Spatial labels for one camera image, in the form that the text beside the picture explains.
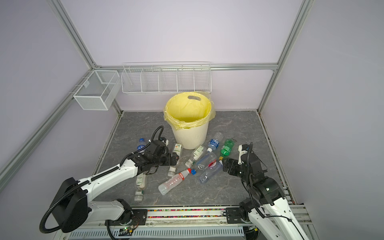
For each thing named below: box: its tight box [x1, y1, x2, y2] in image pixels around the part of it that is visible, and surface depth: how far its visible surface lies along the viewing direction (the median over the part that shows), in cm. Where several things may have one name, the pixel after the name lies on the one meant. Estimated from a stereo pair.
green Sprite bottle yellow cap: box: [218, 138, 235, 161], surface depth 96 cm
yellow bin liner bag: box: [163, 91, 216, 130], surface depth 92 cm
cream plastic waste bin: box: [164, 92, 214, 150], surface depth 93 cm
